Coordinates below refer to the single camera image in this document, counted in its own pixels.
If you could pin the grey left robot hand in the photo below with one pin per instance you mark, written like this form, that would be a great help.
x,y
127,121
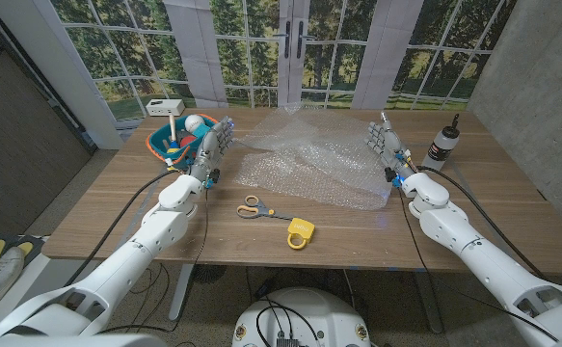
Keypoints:
x,y
210,149

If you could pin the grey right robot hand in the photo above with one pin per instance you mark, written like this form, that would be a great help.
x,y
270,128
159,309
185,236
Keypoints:
x,y
390,144

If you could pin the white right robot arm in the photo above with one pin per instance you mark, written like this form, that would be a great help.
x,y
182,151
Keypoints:
x,y
478,250

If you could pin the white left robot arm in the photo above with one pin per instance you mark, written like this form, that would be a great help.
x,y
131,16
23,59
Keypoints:
x,y
131,255

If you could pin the clear dispenser bottle black cap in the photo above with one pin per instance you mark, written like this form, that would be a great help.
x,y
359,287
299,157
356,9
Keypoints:
x,y
439,147

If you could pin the teal basket orange rim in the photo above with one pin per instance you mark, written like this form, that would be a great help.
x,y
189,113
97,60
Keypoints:
x,y
157,144

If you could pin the clear bubble wrap sheet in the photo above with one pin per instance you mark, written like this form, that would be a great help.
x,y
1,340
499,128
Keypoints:
x,y
309,159

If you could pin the grey tape strip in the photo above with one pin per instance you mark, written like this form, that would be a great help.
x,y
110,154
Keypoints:
x,y
143,198

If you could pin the teal block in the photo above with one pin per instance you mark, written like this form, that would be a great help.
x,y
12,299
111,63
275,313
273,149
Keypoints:
x,y
201,131

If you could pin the red round toy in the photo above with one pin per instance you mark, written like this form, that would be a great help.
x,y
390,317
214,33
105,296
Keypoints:
x,y
187,141

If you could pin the white baseball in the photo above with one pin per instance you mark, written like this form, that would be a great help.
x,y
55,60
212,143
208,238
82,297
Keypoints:
x,y
194,123

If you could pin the white power box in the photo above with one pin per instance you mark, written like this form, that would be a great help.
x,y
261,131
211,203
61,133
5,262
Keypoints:
x,y
165,107

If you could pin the printed forest window backdrop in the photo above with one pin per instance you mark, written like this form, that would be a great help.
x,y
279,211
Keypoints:
x,y
357,48

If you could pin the yellow padlock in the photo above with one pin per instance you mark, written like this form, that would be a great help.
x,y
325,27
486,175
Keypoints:
x,y
302,227

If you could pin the black ribbed round object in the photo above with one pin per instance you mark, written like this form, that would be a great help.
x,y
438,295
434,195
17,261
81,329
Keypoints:
x,y
209,273

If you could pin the grey table leg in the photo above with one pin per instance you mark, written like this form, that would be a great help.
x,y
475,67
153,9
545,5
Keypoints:
x,y
427,303

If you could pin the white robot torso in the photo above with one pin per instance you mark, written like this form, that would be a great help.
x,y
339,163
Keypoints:
x,y
309,308

